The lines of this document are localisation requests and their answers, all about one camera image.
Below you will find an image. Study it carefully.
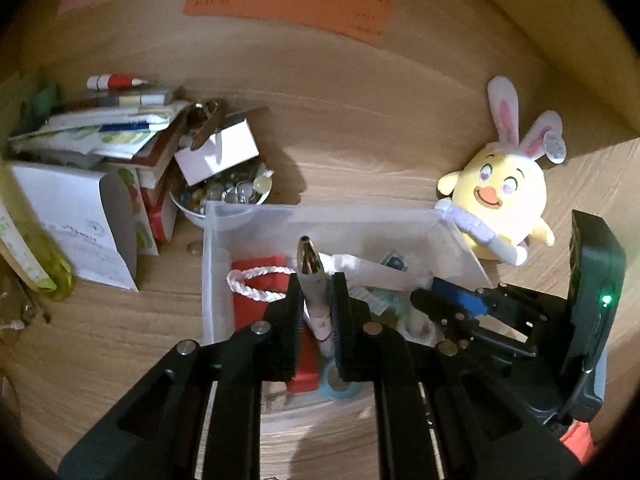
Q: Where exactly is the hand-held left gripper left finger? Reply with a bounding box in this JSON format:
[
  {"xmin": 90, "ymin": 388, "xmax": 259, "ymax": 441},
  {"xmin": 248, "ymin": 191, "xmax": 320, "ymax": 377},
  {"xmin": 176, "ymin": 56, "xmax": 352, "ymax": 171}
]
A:
[{"xmin": 57, "ymin": 272, "xmax": 305, "ymax": 480}]

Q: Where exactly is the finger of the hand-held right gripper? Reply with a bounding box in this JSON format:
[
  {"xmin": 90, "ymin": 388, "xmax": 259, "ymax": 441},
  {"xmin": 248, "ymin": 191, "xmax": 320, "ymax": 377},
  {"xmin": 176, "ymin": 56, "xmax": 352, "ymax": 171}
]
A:
[
  {"xmin": 431, "ymin": 276, "xmax": 546, "ymax": 322},
  {"xmin": 410, "ymin": 289, "xmax": 540, "ymax": 359}
]

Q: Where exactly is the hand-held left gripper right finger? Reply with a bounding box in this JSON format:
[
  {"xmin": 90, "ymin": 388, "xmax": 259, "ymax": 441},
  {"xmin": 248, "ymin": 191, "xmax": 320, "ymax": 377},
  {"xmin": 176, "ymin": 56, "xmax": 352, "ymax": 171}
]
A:
[{"xmin": 331, "ymin": 271, "xmax": 581, "ymax": 480}]

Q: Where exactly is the white pen with gold tip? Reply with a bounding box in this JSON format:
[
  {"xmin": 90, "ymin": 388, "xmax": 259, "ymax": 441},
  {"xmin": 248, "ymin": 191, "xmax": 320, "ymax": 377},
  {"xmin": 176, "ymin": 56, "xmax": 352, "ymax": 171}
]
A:
[{"xmin": 296, "ymin": 235, "xmax": 336, "ymax": 359}]

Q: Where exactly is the red paper bag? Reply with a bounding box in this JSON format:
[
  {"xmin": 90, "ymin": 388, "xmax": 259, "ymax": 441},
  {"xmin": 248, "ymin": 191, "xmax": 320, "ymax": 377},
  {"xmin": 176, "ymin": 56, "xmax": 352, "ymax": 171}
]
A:
[{"xmin": 226, "ymin": 255, "xmax": 319, "ymax": 394}]

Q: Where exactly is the clear plastic box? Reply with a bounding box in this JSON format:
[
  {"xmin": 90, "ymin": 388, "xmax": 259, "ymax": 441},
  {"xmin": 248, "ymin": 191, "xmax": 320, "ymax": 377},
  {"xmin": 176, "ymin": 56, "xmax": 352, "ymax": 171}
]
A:
[{"xmin": 201, "ymin": 201, "xmax": 493, "ymax": 413}]

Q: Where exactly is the teal packet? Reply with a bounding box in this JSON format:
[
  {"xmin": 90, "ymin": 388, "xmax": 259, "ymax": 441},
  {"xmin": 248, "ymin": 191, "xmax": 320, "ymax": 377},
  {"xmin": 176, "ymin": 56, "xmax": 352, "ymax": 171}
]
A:
[{"xmin": 350, "ymin": 285, "xmax": 416, "ymax": 319}]

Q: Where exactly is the blue tape roll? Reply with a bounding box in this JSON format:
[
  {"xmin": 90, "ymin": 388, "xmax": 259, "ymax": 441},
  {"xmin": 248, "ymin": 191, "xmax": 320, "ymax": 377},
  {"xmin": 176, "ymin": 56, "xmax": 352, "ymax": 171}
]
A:
[{"xmin": 319, "ymin": 364, "xmax": 362, "ymax": 402}]

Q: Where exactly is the yellow chick plush toy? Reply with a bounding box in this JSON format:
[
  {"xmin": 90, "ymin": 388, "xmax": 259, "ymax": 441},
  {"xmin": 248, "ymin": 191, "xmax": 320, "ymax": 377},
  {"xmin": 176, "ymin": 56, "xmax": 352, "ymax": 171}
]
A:
[{"xmin": 434, "ymin": 76, "xmax": 568, "ymax": 267}]

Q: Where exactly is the pile of glass beads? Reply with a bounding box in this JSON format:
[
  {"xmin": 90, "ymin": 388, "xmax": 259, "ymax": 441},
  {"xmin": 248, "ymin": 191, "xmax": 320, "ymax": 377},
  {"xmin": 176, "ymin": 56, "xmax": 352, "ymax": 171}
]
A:
[{"xmin": 175, "ymin": 162, "xmax": 275, "ymax": 208}]

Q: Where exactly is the white bowl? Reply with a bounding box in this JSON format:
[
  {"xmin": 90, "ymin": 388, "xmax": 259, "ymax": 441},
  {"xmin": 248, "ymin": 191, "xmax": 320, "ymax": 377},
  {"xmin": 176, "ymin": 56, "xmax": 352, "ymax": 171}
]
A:
[{"xmin": 169, "ymin": 187, "xmax": 273, "ymax": 232}]

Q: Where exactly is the red fruit print box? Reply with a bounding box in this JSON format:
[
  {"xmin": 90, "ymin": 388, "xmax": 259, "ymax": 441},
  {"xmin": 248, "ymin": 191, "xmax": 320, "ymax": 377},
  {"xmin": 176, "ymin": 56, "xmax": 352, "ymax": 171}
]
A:
[{"xmin": 106, "ymin": 160, "xmax": 180, "ymax": 257}]

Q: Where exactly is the small white cardboard box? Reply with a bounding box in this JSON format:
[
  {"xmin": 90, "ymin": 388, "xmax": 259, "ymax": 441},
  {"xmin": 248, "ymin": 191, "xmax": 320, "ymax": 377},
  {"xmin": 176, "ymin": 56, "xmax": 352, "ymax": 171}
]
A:
[{"xmin": 174, "ymin": 117, "xmax": 260, "ymax": 187}]

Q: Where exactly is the dark flat stick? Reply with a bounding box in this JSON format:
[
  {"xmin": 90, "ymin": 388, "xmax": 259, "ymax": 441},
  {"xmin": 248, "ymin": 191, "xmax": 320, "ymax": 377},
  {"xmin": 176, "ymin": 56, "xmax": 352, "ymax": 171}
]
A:
[{"xmin": 222, "ymin": 105, "xmax": 269, "ymax": 124}]

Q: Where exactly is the dark red book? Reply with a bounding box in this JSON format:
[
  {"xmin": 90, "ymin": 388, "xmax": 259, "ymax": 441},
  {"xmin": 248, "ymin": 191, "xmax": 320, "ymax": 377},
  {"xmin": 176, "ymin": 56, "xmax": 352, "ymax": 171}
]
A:
[{"xmin": 131, "ymin": 120, "xmax": 189, "ymax": 167}]

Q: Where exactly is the yellow-green bottle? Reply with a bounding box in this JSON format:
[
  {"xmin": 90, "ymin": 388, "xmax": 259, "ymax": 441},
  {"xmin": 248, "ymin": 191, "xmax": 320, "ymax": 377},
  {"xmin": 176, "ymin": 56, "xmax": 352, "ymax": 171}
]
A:
[{"xmin": 0, "ymin": 195, "xmax": 76, "ymax": 302}]

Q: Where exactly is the white paper carton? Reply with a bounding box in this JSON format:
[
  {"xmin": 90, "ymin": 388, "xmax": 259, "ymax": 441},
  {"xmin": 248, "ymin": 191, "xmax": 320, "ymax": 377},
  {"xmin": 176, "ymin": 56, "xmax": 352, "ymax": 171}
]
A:
[{"xmin": 7, "ymin": 161, "xmax": 140, "ymax": 292}]

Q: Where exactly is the checkered flat box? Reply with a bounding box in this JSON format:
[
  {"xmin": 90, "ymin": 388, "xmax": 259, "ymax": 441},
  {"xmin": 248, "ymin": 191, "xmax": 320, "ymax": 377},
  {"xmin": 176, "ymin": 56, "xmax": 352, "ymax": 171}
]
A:
[{"xmin": 95, "ymin": 86, "xmax": 184, "ymax": 109}]

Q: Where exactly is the white packet with blue stripe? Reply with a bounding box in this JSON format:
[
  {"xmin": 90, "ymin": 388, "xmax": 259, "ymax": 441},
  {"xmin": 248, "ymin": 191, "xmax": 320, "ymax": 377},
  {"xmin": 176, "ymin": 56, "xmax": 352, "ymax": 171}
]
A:
[{"xmin": 15, "ymin": 101, "xmax": 192, "ymax": 134}]

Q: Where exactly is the green print white packet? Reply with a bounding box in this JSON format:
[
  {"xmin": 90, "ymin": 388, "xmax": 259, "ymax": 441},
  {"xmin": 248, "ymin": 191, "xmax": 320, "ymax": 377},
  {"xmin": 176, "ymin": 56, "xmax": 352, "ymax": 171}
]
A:
[{"xmin": 9, "ymin": 127, "xmax": 157, "ymax": 159}]

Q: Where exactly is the red white marker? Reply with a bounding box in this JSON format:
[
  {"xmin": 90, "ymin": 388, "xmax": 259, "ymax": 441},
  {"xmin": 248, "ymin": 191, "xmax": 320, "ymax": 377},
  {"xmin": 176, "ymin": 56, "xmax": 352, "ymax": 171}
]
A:
[{"xmin": 86, "ymin": 74, "xmax": 151, "ymax": 92}]

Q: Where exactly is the orange paper sheet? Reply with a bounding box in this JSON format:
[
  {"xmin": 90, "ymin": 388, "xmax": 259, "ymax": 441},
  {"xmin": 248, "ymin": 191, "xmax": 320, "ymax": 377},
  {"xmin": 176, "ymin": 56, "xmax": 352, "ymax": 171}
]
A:
[{"xmin": 182, "ymin": 0, "xmax": 397, "ymax": 46}]

